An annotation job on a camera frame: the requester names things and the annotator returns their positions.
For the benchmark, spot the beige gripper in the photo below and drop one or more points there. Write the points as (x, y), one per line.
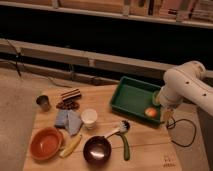
(167, 114)

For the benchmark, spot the striped brown eraser block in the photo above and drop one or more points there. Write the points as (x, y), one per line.
(71, 94)

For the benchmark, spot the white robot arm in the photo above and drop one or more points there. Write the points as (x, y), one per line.
(185, 82)

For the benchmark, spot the dark brown bowl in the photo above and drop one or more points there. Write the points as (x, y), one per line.
(97, 150)

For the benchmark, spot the red bowl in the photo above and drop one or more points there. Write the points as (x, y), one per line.
(46, 143)

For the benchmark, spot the orange fruit toy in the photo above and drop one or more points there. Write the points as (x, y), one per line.
(151, 112)

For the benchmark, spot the green cup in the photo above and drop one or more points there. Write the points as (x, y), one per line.
(155, 98)

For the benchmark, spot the green plastic tray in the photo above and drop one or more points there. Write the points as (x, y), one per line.
(132, 97)

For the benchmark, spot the white paper cup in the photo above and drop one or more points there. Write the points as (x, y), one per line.
(89, 118)

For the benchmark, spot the wooden board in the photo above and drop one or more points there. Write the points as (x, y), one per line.
(150, 148)

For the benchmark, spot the yellow banana toy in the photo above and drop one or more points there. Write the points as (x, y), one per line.
(68, 149)

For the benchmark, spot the blue cloth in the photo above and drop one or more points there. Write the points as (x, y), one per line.
(69, 120)

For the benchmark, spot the brown grape bunch toy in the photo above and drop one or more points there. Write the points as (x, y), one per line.
(71, 105)

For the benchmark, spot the metal cup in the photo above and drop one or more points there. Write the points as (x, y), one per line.
(43, 102)

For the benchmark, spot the green handled dish brush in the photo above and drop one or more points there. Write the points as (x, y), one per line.
(120, 130)

